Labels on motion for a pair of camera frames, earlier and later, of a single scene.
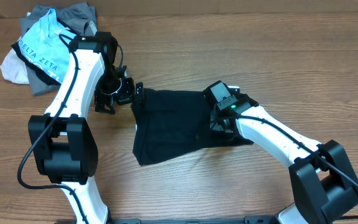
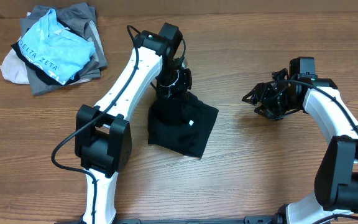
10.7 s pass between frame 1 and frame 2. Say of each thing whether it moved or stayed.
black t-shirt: moved
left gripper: moved
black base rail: stayed
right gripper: moved
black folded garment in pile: stayed
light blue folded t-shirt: stayed
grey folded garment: stayed
